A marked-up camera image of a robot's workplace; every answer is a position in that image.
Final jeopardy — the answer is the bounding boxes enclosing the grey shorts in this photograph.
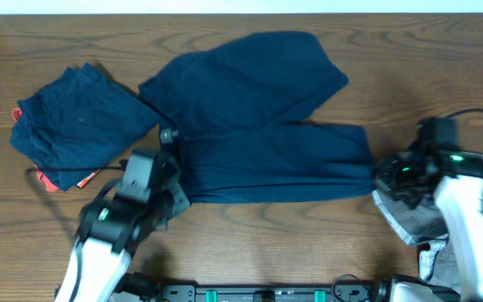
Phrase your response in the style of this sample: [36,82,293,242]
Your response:
[372,190,461,293]

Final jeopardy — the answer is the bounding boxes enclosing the navy blue shorts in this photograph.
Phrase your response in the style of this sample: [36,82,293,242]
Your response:
[138,31,375,203]

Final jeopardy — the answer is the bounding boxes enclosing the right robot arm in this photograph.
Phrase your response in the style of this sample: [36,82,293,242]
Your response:
[372,150,483,301]

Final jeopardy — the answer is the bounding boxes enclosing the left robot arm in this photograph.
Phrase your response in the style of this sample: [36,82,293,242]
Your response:
[55,148,191,302]

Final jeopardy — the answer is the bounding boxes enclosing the folded navy shorts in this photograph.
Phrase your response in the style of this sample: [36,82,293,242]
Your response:
[10,64,158,190]

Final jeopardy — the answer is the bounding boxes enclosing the folded red garment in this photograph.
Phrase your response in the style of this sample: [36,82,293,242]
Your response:
[12,107,100,193]

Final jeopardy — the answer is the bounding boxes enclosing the black left camera cable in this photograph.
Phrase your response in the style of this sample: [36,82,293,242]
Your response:
[25,159,129,302]

